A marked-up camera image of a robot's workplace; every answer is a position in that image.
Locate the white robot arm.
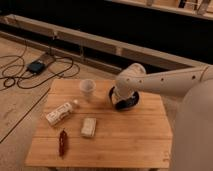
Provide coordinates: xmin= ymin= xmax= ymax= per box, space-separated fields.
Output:
xmin=112 ymin=63 xmax=213 ymax=171

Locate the white sponge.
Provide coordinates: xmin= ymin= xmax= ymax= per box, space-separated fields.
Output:
xmin=81 ymin=118 xmax=96 ymax=137

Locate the dark blue bowl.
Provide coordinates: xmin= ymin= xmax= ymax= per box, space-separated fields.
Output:
xmin=108 ymin=87 xmax=140 ymax=110

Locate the clear plastic cup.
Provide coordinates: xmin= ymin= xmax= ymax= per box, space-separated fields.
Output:
xmin=79 ymin=79 xmax=96 ymax=101

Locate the wooden table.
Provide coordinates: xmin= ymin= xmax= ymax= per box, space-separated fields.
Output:
xmin=25 ymin=79 xmax=172 ymax=168

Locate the white plastic bottle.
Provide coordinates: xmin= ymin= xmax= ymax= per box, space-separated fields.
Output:
xmin=45 ymin=100 xmax=79 ymax=126

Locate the red chili pepper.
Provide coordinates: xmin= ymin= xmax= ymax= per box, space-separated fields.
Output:
xmin=59 ymin=130 xmax=67 ymax=157

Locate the blue power adapter box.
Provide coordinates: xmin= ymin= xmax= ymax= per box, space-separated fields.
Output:
xmin=27 ymin=61 xmax=45 ymax=74

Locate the wooden shelf rail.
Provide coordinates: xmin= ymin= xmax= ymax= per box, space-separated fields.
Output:
xmin=0 ymin=15 xmax=205 ymax=70

